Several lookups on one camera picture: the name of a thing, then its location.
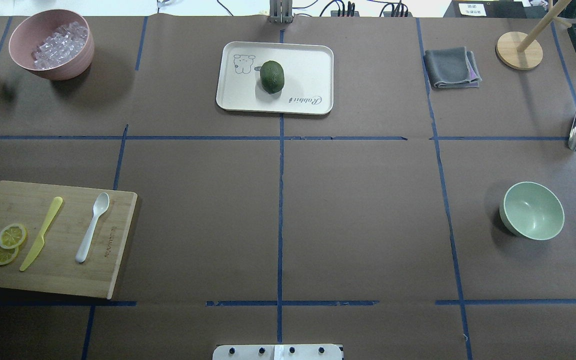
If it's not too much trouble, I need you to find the bamboo cutting board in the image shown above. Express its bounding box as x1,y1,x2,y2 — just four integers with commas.
0,180,138,300

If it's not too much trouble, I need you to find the folded grey cloth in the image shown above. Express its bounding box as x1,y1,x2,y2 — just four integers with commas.
423,47,482,89

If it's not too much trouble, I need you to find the wooden stand with pole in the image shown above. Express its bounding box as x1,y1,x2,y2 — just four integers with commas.
495,0,572,71

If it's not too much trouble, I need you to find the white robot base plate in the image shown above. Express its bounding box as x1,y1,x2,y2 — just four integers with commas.
212,343,345,360

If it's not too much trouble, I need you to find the green avocado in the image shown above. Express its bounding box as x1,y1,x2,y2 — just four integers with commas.
259,60,285,94

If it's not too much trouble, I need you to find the cream rabbit tray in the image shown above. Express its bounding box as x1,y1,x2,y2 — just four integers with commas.
215,41,334,116

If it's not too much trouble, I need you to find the white plastic spoon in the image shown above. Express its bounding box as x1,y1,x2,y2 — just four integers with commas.
75,193,110,264

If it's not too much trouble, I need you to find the lower lemon slice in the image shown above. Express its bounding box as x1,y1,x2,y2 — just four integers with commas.
0,246,19,266

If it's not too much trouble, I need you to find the clear ice cubes pile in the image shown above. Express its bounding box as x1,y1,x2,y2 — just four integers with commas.
32,22,91,70

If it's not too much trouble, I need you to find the pink bowl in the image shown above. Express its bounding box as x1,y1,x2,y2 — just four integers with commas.
8,9,95,81

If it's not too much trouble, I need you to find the light green bowl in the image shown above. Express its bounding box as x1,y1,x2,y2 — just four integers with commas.
499,181,565,241

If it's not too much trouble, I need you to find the aluminium frame post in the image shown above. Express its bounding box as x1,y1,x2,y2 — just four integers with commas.
269,0,294,24

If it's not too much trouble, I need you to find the yellow plastic knife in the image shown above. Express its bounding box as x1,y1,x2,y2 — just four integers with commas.
19,196,64,272

